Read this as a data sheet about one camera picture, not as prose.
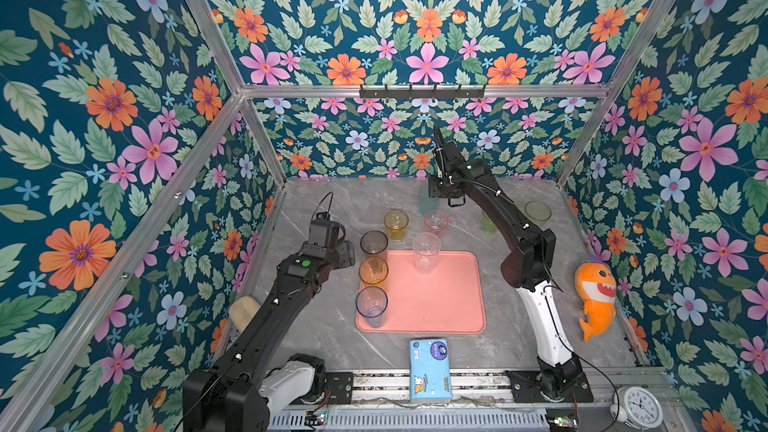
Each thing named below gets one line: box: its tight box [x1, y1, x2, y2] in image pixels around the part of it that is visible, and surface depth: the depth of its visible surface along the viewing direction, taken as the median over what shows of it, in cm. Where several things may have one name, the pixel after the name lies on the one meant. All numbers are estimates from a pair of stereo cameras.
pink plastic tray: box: [357, 250, 486, 334], surface depth 92 cm
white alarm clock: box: [610, 382, 664, 432], surface depth 69 cm
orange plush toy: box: [575, 262, 617, 342], surface depth 84 cm
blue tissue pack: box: [409, 339, 453, 403], surface depth 74 cm
